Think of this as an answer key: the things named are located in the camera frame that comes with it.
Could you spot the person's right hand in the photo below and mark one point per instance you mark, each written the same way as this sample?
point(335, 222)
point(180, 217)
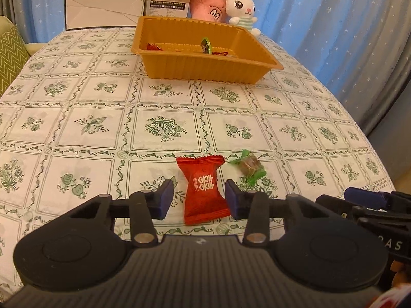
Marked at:
point(399, 274)

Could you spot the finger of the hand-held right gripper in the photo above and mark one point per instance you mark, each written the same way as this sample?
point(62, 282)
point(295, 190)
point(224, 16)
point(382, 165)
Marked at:
point(362, 195)
point(337, 205)

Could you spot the white rabbit plush toy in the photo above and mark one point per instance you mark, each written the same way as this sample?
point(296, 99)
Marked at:
point(240, 6)

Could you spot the green wrapped candy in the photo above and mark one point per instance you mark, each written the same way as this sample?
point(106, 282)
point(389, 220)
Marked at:
point(206, 45)

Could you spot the white flat box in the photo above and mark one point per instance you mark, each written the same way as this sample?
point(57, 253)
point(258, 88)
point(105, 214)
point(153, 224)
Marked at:
point(102, 11)

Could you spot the red wrapped candy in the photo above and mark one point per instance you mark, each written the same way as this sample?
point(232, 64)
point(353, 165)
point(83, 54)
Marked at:
point(220, 53)
point(154, 46)

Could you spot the orange plastic tray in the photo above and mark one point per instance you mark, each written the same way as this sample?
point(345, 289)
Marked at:
point(199, 67)

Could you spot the red snack packet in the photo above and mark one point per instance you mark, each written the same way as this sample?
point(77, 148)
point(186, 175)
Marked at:
point(204, 189)

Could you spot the light green sofa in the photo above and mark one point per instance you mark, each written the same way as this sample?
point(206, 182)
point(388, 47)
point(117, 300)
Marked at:
point(32, 46)

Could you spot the floral green white tablecloth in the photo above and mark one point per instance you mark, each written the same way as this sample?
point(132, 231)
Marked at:
point(96, 102)

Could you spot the blue star sheer curtain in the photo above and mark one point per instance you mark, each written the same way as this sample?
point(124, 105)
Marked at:
point(305, 6)

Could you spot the pink plush toy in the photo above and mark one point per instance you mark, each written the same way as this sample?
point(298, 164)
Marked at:
point(205, 3)

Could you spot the green zigzag cushion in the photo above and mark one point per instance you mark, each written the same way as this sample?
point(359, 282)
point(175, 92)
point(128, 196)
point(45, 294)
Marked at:
point(11, 57)

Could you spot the brown candy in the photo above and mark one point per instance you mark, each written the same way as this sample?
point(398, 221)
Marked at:
point(249, 165)

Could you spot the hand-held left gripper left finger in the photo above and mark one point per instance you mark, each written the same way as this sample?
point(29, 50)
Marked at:
point(165, 199)

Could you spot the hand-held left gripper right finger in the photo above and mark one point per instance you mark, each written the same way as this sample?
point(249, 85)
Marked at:
point(232, 199)

